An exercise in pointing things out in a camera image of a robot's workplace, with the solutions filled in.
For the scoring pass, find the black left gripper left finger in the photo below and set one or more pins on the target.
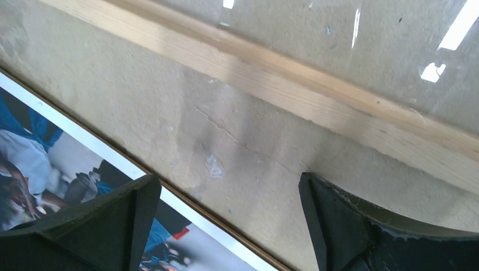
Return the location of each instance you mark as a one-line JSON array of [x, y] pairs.
[[106, 233]]

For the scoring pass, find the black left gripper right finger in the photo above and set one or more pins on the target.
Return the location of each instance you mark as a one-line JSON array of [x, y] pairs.
[[351, 233]]

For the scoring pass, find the printed photo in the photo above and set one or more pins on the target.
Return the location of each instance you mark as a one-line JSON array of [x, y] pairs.
[[60, 159]]

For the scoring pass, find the wooden picture frame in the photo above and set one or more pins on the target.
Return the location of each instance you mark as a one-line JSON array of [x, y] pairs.
[[440, 150]]

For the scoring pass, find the clear acrylic frame pane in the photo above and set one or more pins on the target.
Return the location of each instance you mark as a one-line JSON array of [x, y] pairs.
[[417, 53]]

